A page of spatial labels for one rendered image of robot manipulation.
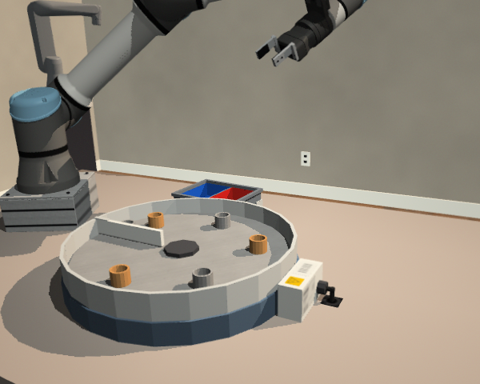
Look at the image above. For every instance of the bronze bushing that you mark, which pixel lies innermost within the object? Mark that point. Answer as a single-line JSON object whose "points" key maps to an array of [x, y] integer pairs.
{"points": [[122, 279], [156, 220], [258, 244]]}

